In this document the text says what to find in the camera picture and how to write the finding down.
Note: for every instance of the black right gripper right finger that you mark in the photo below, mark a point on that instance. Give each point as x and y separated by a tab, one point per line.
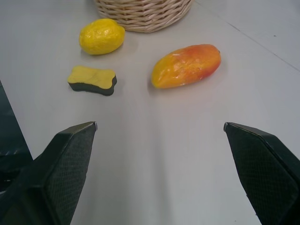
262	168

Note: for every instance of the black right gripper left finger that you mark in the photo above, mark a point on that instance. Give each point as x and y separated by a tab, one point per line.
58	173

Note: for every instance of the woven wicker basket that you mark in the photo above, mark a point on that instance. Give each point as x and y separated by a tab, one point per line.
144	12

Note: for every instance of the yellow black sponge eraser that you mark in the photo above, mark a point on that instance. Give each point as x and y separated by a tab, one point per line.
92	80

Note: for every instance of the yellow lemon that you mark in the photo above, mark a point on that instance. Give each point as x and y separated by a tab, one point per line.
101	37

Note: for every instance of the orange yellow mango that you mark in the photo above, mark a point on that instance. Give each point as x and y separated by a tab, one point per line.
186	66

